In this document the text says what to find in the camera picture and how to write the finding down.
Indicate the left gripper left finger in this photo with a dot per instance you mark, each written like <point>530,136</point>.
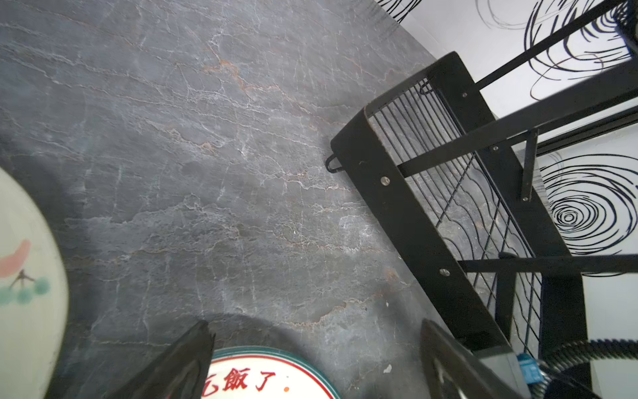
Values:
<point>179,372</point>

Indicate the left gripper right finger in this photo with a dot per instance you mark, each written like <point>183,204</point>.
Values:
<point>452,371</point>

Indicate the orange sunburst plate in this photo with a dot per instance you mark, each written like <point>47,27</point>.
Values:
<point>264,372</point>

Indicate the cream floral plate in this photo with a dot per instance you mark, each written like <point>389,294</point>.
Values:
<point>34,295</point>

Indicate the black wire dish rack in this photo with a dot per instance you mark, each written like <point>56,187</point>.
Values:
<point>505,173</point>

